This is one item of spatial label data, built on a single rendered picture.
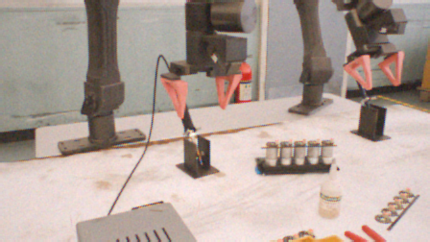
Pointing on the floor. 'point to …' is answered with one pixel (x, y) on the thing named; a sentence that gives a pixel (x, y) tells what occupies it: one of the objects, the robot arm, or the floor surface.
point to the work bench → (230, 183)
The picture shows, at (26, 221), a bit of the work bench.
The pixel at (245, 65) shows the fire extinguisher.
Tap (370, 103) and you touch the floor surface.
